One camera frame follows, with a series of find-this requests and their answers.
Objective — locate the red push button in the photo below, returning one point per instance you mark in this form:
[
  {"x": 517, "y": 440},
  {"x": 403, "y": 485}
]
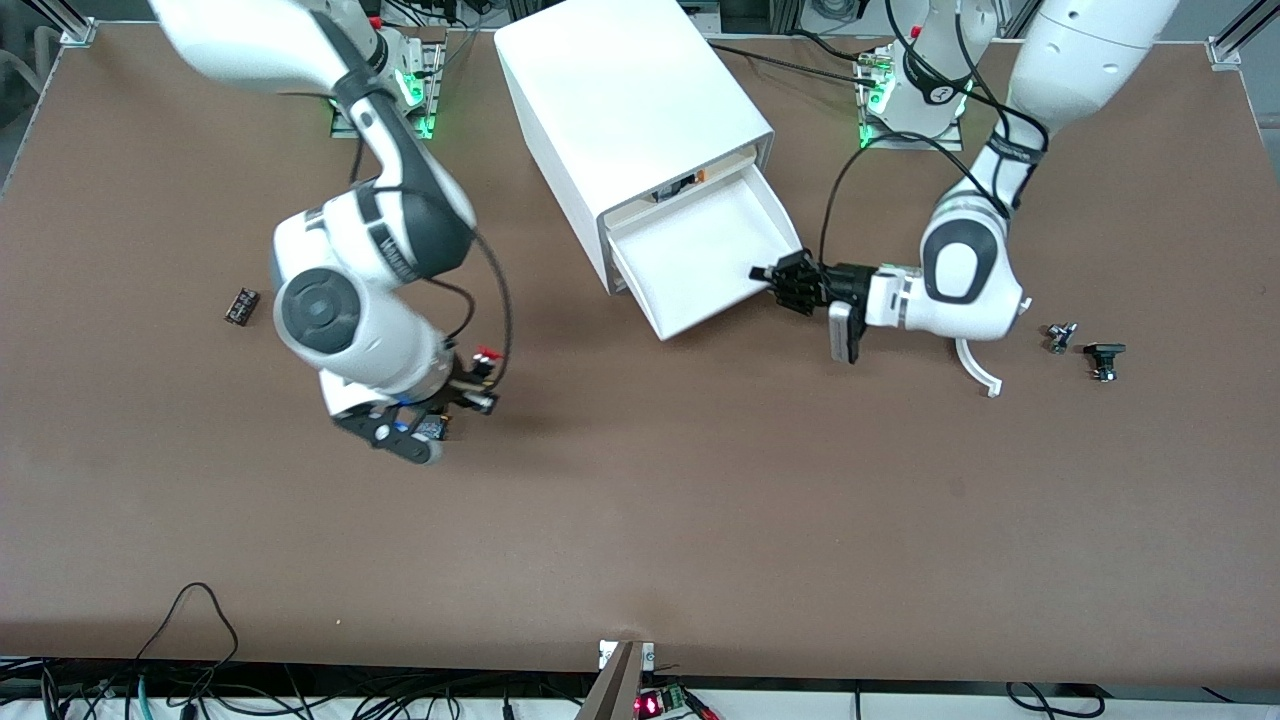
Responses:
[{"x": 487, "y": 354}]

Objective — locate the grey camera mount beam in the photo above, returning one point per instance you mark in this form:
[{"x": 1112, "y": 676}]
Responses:
[{"x": 612, "y": 695}]

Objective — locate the small black terminal block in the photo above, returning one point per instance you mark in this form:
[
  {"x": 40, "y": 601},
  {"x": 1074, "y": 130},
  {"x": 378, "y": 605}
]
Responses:
[{"x": 242, "y": 306}]

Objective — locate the white curved plastic arc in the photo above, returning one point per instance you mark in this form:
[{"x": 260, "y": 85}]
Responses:
[{"x": 985, "y": 380}]

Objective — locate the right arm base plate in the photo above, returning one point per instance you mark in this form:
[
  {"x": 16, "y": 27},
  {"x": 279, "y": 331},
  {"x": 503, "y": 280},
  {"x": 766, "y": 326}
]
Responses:
[{"x": 432, "y": 80}]

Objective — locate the aluminium frame profile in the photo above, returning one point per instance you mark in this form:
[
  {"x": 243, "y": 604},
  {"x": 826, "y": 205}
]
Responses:
[
  {"x": 1235, "y": 40},
  {"x": 70, "y": 25}
]

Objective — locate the small black orange module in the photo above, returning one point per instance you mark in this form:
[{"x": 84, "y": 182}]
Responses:
[{"x": 675, "y": 186}]

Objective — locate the black button part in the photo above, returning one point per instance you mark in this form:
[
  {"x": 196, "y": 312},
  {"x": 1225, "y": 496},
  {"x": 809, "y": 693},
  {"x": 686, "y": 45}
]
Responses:
[{"x": 1104, "y": 352}]

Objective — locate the circuit board with red light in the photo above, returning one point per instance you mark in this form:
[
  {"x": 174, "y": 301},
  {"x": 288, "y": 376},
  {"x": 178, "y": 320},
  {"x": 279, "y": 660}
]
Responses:
[{"x": 650, "y": 705}]

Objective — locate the green push button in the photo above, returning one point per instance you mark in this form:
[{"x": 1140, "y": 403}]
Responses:
[{"x": 431, "y": 428}]

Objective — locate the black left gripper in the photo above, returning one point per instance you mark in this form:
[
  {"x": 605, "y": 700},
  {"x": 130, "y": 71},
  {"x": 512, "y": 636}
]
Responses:
[{"x": 846, "y": 284}]

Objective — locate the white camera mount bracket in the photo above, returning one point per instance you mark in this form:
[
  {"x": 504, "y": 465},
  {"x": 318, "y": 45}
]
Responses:
[{"x": 648, "y": 655}]

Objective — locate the small silver black part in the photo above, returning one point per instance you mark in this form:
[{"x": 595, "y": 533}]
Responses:
[{"x": 1060, "y": 338}]

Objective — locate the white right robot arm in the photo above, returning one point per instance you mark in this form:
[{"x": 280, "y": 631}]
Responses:
[{"x": 340, "y": 320}]

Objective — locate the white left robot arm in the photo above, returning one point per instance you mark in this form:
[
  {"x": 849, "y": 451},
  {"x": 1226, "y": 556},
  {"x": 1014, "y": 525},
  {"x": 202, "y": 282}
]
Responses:
[{"x": 960, "y": 270}]

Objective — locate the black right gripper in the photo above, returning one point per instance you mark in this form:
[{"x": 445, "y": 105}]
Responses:
[{"x": 462, "y": 384}]

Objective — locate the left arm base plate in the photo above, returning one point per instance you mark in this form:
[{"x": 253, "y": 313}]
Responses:
[{"x": 930, "y": 145}]

